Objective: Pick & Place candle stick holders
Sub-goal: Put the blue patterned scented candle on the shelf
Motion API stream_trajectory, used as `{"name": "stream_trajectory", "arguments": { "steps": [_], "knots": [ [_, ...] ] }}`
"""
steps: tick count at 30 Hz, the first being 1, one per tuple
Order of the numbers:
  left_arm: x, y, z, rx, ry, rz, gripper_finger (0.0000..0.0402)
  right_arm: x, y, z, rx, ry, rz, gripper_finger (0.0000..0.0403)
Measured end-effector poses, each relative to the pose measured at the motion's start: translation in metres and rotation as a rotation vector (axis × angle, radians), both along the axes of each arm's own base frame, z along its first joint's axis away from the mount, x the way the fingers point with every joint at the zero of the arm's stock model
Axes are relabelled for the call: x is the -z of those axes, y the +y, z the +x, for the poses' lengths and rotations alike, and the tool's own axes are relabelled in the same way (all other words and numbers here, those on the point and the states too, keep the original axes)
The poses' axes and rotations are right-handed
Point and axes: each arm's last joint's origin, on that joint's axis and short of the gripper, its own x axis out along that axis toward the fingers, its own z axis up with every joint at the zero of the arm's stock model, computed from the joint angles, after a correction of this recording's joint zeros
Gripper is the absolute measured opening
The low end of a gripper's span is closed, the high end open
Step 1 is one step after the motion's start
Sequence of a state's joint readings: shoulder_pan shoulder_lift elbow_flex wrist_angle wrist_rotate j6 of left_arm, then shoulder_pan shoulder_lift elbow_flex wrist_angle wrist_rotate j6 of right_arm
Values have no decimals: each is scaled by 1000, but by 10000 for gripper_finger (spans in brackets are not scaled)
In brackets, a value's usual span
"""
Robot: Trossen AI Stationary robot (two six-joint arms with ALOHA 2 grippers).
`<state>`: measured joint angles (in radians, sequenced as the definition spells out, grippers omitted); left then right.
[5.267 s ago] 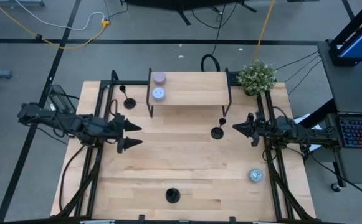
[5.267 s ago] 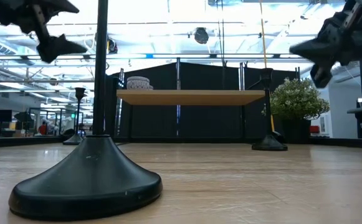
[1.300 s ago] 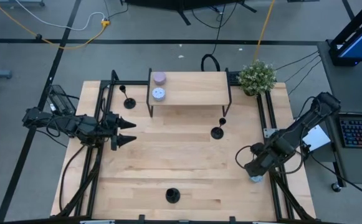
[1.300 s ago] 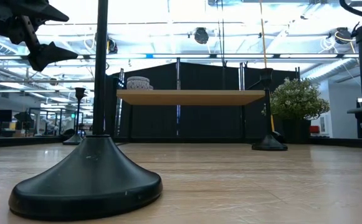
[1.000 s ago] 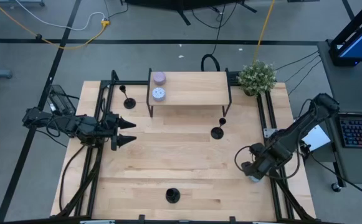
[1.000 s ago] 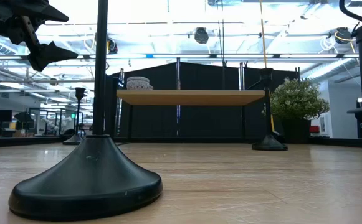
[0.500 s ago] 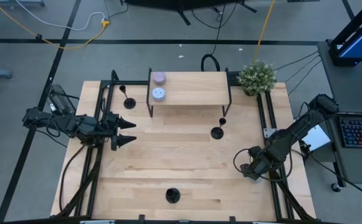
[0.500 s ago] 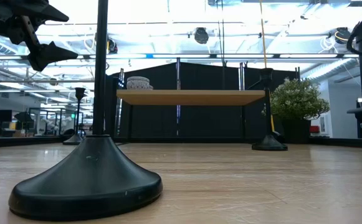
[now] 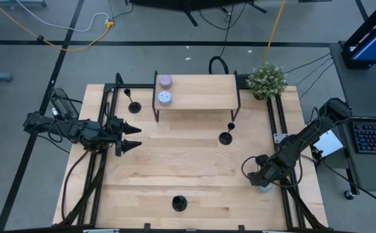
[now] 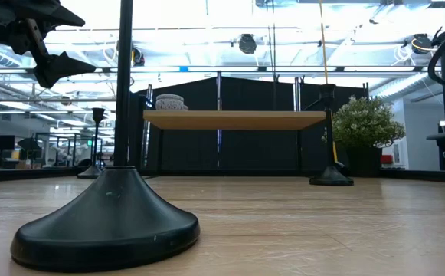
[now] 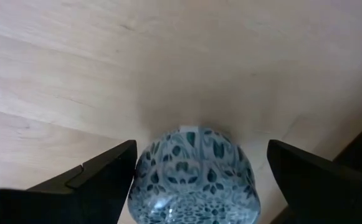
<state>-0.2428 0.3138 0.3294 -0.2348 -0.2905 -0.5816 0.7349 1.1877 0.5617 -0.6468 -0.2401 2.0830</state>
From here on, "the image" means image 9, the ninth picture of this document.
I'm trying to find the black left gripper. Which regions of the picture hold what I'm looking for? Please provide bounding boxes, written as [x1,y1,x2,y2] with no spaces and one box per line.
[105,116,142,154]

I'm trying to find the black metal candlestick holder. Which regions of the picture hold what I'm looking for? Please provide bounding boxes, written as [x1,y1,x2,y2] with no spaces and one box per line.
[123,88,142,115]
[218,122,236,146]
[171,194,188,213]

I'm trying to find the white dotted round candle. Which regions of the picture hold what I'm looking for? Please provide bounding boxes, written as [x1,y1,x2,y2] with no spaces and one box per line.
[157,90,173,106]

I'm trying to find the pink round candle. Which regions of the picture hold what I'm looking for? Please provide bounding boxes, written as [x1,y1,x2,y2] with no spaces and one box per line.
[159,74,173,90]

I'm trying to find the white paper sheet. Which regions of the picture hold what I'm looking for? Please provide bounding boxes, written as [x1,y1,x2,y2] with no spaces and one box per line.
[313,129,344,159]

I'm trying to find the black ventilated control box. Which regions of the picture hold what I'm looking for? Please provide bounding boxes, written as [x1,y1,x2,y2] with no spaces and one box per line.
[49,87,80,121]

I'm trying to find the wooden shelf with black legs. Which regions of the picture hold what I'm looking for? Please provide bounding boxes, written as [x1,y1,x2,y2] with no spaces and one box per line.
[151,70,242,123]

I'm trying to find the potted plant with white flowers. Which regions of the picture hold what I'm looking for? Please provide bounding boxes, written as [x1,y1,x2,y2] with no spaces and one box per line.
[245,62,288,101]

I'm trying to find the backlit computer keyboard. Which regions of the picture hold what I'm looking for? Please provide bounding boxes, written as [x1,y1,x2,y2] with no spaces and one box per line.
[352,122,376,155]

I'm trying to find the grey side desk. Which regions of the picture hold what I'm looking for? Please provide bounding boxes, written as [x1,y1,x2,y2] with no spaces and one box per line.
[329,41,376,194]

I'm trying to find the black computer monitor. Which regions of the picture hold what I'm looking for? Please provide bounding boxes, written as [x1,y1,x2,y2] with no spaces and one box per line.
[340,0,376,70]

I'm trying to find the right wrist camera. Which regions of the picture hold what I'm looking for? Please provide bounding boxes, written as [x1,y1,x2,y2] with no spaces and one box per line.
[255,154,270,167]

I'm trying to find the silver mounting bracket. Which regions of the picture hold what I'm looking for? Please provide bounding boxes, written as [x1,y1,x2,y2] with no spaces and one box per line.
[273,132,289,144]

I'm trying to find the black aluminium table frame rail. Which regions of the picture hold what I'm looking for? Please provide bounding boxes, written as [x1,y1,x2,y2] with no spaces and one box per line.
[267,93,331,231]
[52,72,156,227]

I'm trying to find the black looped floor cable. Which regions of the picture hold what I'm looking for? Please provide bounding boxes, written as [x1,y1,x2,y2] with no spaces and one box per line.
[208,0,240,76]

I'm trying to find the yellow extension cable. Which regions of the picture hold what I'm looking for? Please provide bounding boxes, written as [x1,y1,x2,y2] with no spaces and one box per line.
[262,0,287,67]
[0,0,115,52]

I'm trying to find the white floor cable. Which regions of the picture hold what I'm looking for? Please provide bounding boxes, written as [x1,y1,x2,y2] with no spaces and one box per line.
[14,0,111,33]

